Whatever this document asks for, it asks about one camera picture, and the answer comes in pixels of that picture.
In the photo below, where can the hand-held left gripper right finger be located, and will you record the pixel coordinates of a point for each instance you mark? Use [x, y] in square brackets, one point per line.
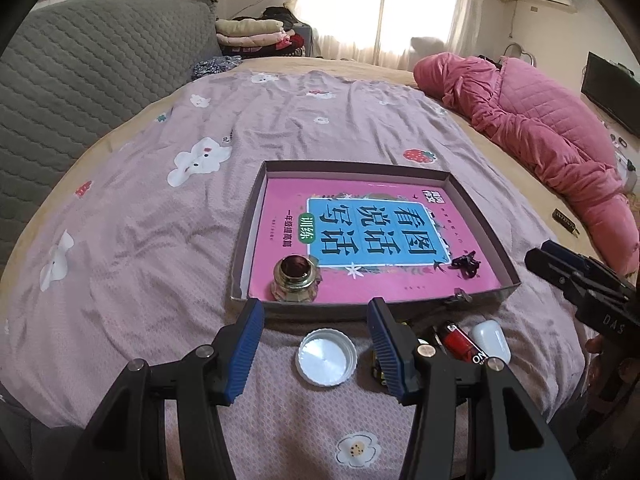
[387, 355]

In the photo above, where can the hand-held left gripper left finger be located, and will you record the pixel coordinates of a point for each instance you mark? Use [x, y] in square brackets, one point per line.
[245, 350]

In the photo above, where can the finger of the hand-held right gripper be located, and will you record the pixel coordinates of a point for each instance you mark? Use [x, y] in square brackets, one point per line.
[560, 252]
[545, 265]

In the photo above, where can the white plastic lid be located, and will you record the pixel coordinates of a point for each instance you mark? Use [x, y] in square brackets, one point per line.
[325, 360]

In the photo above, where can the red lighter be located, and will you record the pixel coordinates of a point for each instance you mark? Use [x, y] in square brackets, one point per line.
[457, 341]

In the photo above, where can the shallow cardboard box tray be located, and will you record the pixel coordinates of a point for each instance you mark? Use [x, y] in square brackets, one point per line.
[325, 311]

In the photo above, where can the person's right hand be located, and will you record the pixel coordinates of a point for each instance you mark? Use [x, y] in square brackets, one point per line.
[593, 346]

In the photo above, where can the black and gold sachet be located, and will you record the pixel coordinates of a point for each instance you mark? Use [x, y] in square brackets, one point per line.
[375, 372]

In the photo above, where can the glass ink bottle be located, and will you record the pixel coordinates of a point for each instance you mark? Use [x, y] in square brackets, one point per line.
[295, 280]

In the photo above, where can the small metal clip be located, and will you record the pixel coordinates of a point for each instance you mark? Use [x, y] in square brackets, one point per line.
[459, 296]

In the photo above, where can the white earbud case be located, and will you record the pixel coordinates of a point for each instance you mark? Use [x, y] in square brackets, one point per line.
[490, 340]

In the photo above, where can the pink and blue book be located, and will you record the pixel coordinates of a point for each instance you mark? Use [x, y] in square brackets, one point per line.
[370, 230]

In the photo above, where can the pink quilted duvet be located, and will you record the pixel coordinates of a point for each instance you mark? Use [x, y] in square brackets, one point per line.
[530, 110]

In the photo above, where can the purple printed bedsheet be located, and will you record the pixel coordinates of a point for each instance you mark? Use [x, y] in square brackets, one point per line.
[150, 220]

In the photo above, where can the black television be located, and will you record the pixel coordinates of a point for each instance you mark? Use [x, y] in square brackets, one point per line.
[610, 90]

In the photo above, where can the white plush toy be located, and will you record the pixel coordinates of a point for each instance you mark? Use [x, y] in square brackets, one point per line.
[425, 47]

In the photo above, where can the white sheer curtains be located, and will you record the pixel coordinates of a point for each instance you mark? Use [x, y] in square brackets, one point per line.
[465, 10]

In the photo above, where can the dark patterned cloth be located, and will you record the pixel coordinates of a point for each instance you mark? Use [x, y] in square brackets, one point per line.
[215, 66]

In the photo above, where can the stack of folded clothes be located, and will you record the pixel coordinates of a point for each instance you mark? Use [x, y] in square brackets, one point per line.
[250, 30]

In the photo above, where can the grey quilted headboard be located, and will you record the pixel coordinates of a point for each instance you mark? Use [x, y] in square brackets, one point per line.
[75, 75]

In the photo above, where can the black bag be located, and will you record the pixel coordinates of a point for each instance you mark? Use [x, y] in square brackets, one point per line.
[277, 12]

